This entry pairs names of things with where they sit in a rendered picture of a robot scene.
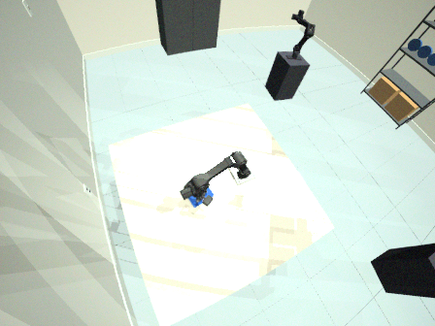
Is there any blue circuit board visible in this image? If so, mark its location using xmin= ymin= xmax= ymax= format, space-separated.
xmin=188 ymin=188 xmax=215 ymax=208

